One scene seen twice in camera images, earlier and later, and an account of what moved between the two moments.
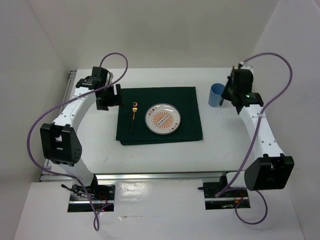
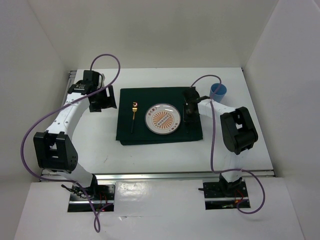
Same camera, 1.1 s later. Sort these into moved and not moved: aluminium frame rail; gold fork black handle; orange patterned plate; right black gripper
Moved: right black gripper
Not moved: aluminium frame rail; gold fork black handle; orange patterned plate
